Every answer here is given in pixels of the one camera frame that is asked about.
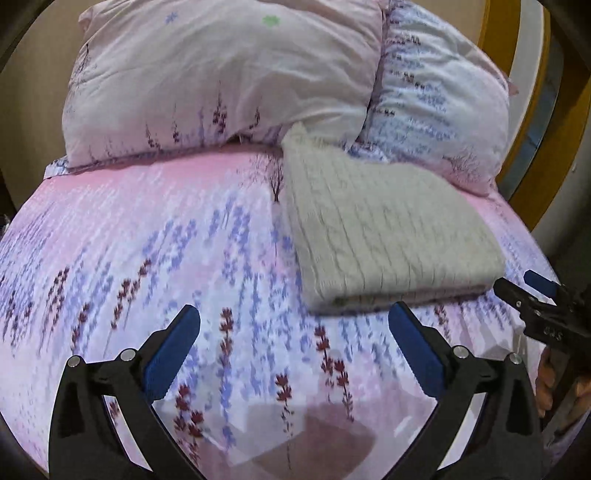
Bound beige cable-knit sweater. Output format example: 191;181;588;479
281;124;506;314

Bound right blue floral pillow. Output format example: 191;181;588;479
349;1;510;196

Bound person's right hand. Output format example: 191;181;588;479
535;346;590;446

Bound left pink floral pillow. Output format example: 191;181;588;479
62;1;387;169

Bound wooden wall shelf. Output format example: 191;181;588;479
478;1;590;229

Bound pink lavender floral bedsheet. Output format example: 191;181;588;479
0;147;562;480

